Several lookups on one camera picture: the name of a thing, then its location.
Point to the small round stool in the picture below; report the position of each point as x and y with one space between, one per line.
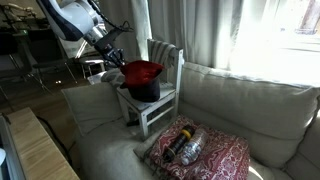
87 62

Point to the beige sofa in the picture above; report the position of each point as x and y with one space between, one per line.
280 121

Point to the small white wooden chair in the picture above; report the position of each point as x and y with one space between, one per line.
171 57

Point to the red patterned cushion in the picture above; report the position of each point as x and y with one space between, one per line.
224 156

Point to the red hat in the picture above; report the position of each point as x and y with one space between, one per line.
140 72

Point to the white curtain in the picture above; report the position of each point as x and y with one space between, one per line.
272 39

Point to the white shopping bag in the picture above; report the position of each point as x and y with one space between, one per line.
75 49

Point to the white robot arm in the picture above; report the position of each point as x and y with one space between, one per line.
83 19

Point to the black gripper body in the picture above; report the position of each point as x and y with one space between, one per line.
109 53

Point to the light wooden table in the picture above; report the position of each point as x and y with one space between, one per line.
39 156

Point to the black and yellow flashlight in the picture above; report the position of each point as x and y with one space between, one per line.
171 151

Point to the black office chair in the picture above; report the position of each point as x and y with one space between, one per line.
46 49

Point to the clear plastic water bottle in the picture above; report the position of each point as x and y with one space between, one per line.
194 147

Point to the beige throw pillow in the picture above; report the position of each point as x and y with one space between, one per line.
93 105

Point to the black hat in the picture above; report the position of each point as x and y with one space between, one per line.
149 92

